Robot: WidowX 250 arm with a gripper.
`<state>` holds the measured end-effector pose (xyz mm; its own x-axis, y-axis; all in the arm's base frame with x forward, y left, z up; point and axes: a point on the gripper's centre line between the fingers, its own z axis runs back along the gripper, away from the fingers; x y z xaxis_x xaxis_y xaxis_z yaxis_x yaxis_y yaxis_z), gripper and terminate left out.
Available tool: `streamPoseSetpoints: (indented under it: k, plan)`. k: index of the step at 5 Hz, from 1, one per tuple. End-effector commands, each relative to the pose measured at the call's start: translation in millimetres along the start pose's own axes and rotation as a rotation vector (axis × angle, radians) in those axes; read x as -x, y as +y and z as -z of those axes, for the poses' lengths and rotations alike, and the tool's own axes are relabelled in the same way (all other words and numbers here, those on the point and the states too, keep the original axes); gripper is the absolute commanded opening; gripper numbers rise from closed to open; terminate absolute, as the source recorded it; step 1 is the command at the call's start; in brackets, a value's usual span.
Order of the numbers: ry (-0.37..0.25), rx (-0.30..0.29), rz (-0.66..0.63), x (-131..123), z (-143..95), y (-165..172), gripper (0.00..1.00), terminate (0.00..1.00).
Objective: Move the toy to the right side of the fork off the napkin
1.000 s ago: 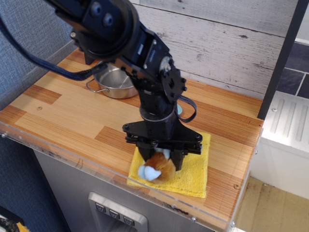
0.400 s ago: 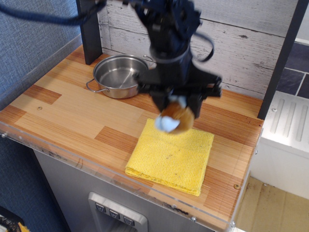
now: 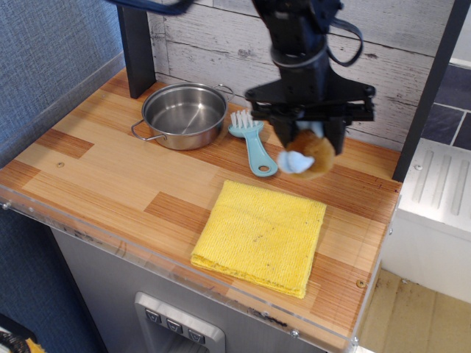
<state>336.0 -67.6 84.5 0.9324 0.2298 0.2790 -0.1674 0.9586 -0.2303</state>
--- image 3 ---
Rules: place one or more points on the light blue dish brush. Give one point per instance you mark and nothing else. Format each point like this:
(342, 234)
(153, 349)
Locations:
(244, 126)

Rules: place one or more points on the yellow folded cloth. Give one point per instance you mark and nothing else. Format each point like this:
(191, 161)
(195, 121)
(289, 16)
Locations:
(261, 236)

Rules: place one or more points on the clear acrylic edge guard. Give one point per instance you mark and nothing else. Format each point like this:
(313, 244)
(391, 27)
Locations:
(109, 269)

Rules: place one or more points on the blue and brown plush mouse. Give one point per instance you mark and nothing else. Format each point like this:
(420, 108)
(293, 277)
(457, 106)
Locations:
(310, 155)

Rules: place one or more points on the black vertical post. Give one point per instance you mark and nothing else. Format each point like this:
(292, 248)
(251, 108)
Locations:
(447, 44)
(136, 42)

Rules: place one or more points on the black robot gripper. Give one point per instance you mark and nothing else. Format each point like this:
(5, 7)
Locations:
(313, 92)

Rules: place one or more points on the yellow object bottom left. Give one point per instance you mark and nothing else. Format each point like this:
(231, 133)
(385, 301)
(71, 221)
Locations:
(16, 344)

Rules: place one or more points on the black right vertical post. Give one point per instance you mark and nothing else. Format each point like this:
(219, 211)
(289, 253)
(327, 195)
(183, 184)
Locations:
(447, 44)

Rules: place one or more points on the silver dispenser button panel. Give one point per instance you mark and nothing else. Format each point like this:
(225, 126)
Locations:
(170, 329)

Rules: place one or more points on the small stainless steel pot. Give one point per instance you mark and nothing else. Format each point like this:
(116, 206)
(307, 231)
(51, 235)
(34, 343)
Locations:
(185, 116)

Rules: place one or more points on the white ribbed cabinet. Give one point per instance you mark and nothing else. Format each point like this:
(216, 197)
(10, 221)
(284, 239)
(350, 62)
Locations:
(429, 240)

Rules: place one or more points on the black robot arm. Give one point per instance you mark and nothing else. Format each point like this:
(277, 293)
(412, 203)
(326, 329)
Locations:
(298, 30)

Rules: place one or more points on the black left vertical post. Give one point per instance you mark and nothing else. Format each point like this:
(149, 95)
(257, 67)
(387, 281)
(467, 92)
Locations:
(136, 42)

